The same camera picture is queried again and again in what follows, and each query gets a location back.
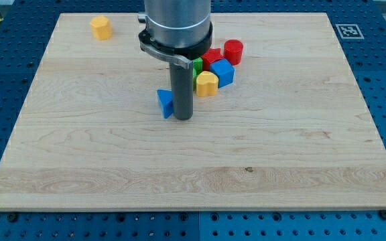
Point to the blue cube block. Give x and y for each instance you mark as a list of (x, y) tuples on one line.
[(224, 71)]

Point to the yellow hexagon block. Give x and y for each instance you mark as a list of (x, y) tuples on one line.
[(101, 27)]

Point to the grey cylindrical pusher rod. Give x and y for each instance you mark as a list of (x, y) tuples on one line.
[(182, 91)]

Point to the green block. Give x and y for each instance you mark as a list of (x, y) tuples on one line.
[(197, 69)]

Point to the wooden board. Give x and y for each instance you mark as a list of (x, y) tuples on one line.
[(291, 133)]

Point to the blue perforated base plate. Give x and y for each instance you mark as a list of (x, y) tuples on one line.
[(24, 34)]

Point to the blue triangle block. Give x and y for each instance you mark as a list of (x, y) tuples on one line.
[(166, 102)]

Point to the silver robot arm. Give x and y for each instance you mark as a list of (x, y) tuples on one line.
[(176, 31)]

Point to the red cylinder block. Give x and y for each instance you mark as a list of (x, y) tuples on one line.
[(233, 51)]

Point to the white fiducial marker tag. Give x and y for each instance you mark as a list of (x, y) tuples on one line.
[(349, 31)]

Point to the red star block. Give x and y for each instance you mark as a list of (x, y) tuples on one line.
[(211, 56)]

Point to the yellow heart block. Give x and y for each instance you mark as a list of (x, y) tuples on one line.
[(206, 84)]

